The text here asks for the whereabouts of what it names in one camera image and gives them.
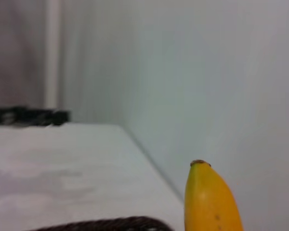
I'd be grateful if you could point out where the yellow banana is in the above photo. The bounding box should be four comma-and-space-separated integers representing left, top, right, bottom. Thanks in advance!
184, 159, 244, 231

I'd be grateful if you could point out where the dark brown woven basket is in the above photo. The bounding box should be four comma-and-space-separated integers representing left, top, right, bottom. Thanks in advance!
26, 216, 171, 231

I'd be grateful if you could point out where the black blurry background object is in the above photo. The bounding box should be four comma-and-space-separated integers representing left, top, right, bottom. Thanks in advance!
0, 105, 72, 126

